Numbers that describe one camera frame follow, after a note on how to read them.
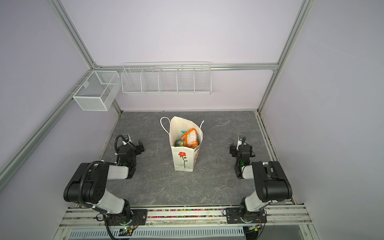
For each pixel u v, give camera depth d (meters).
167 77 0.97
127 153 0.71
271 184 0.45
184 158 0.77
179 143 0.83
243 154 0.71
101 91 1.02
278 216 0.75
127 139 0.80
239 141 0.83
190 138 0.83
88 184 0.46
